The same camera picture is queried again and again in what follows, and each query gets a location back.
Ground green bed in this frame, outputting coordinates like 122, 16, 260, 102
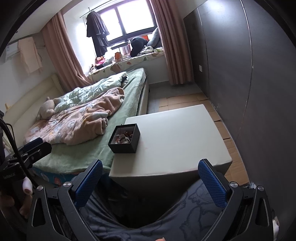
23, 68, 149, 186

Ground hanging black clothes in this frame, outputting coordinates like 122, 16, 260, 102
86, 10, 110, 56

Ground black jewelry box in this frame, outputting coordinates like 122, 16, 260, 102
108, 123, 141, 154

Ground black bag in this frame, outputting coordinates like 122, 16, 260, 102
129, 36, 149, 57

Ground pink curtain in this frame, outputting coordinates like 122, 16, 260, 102
150, 0, 193, 86
42, 13, 93, 92

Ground window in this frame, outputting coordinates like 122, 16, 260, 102
63, 0, 158, 58

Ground dark grey wardrobe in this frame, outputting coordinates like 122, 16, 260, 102
184, 0, 296, 209

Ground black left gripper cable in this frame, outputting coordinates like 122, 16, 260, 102
0, 119, 38, 189

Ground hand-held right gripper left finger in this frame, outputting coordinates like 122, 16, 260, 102
26, 159, 104, 241

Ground white air conditioner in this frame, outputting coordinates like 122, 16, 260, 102
5, 35, 45, 63

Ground floral window seat cushion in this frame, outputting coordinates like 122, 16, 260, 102
89, 47, 164, 81

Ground pink fleece blanket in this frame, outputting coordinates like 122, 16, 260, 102
23, 88, 125, 146

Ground person's left hand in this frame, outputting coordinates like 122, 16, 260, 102
0, 176, 34, 219

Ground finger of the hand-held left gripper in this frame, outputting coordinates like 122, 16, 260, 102
16, 142, 52, 168
23, 137, 43, 150

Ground beige teddy bear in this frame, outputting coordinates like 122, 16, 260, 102
36, 97, 63, 121

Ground hanging pink cloth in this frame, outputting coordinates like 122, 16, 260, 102
18, 37, 43, 74

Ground green floral quilt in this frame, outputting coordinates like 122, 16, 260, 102
54, 71, 129, 114

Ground cream bed headboard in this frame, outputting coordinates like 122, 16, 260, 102
5, 74, 63, 130

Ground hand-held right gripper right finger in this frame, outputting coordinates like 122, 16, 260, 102
197, 159, 278, 241

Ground grey pillow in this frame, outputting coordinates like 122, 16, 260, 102
147, 27, 160, 48

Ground grey printed pants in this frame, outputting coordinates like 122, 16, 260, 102
53, 176, 234, 241

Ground white low table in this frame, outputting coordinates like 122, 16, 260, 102
109, 104, 233, 186

